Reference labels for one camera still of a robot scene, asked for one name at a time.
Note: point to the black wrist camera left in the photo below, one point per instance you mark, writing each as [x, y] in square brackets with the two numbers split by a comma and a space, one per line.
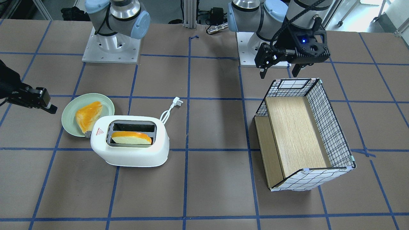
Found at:
[313, 44]

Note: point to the orange bread on plate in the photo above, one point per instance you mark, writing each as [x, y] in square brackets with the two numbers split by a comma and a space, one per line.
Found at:
[88, 115]

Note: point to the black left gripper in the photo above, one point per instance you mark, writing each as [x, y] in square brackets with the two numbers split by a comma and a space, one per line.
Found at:
[289, 39]

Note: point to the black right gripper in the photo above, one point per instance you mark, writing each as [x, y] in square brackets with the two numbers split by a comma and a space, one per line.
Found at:
[9, 83]

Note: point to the aluminium frame post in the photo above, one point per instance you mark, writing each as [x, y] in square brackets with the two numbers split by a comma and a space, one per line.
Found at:
[189, 13]

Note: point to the white toaster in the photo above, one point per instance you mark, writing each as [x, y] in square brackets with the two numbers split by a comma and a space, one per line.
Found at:
[130, 154]

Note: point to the green plate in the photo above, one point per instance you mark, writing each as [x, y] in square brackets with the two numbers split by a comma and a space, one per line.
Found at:
[68, 116]

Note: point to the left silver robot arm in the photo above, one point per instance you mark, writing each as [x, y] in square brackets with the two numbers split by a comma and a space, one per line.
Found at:
[269, 18]

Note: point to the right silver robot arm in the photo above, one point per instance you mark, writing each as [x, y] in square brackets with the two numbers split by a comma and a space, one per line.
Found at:
[118, 27]

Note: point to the bread slice in toaster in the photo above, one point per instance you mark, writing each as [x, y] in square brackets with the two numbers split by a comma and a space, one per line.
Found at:
[129, 137]

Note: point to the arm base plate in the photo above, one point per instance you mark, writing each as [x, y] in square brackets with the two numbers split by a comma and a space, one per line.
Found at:
[115, 49]
[247, 44]

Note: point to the wire basket with wooden shelf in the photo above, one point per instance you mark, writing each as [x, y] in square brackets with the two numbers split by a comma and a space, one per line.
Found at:
[301, 141]

